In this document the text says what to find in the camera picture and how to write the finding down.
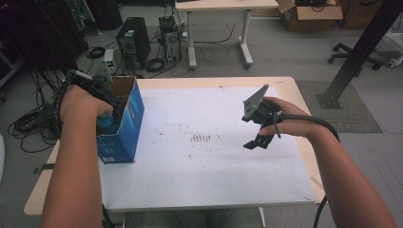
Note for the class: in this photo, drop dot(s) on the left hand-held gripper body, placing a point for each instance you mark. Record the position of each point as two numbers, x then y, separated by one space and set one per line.
101 93

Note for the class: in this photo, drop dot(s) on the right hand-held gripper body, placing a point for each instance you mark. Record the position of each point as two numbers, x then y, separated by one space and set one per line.
258 110

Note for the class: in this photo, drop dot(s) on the blue cardboard box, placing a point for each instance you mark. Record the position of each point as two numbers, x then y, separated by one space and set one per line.
128 136

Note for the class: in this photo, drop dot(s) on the person's left hand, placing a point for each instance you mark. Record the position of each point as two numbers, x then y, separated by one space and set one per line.
82 103

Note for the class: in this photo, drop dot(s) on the person's right hand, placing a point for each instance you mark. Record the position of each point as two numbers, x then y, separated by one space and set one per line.
293 122

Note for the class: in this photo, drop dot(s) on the white table mat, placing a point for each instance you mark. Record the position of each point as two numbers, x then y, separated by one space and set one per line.
206 171

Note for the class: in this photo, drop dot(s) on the black computer tower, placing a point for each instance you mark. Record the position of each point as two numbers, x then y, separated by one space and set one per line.
133 41

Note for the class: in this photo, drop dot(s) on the small open computer case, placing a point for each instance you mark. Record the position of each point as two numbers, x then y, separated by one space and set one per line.
171 38

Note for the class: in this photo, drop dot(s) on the grey floor mat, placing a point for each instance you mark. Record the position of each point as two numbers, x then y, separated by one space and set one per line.
358 120

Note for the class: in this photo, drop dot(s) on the black office chair base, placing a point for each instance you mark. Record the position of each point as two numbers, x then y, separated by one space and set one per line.
348 55

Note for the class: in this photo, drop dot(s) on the brown cardboard box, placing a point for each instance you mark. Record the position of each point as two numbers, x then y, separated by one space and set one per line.
313 15

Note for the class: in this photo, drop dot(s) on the white desk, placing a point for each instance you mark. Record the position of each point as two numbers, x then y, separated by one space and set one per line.
221 4

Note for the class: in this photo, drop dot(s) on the black metal post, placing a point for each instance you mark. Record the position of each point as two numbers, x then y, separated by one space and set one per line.
364 44

